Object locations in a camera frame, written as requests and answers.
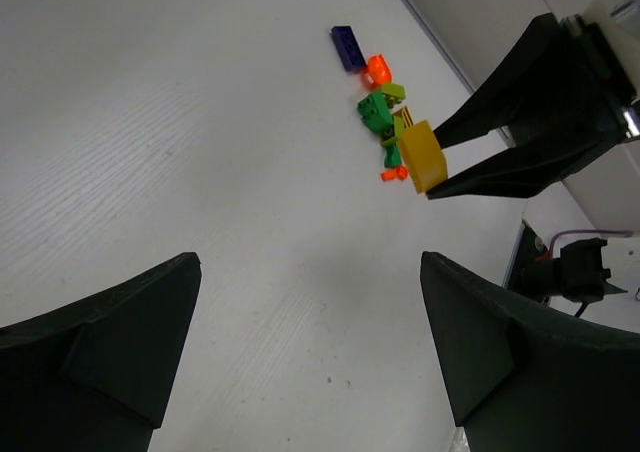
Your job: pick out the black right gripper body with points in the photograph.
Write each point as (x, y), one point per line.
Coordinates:
(612, 74)

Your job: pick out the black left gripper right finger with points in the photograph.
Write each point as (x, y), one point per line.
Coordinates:
(521, 376)

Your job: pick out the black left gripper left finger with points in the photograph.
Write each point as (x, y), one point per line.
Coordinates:
(97, 374)

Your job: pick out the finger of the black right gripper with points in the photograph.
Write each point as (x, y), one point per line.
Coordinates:
(527, 170)
(544, 85)

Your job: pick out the yellow lego block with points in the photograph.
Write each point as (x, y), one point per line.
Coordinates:
(423, 157)

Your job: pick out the lime green lego brick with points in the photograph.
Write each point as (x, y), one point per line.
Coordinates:
(393, 94)

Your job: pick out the small orange lego pieces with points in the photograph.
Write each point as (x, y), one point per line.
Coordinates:
(398, 173)

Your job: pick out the dark green small lego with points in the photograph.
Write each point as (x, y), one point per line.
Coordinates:
(389, 139)

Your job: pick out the dark green lego brick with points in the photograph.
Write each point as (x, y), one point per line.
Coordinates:
(374, 113)

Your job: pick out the orange round lego piece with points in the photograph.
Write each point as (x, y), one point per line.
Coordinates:
(376, 72)

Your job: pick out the dark blue lego plate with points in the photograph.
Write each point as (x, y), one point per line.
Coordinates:
(348, 49)

